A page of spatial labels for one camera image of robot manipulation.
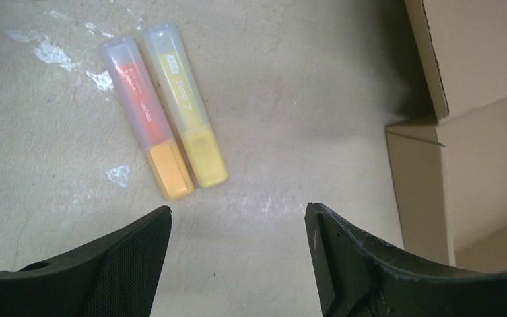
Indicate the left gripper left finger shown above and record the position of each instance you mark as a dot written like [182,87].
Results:
[115,275]

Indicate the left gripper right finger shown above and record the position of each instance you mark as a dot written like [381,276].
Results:
[359,274]

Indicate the brown cardboard box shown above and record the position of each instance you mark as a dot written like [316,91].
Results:
[450,170]

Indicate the yellow marker pen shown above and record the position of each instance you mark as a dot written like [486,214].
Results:
[166,50]

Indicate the orange marker pen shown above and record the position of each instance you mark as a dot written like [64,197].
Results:
[140,101]

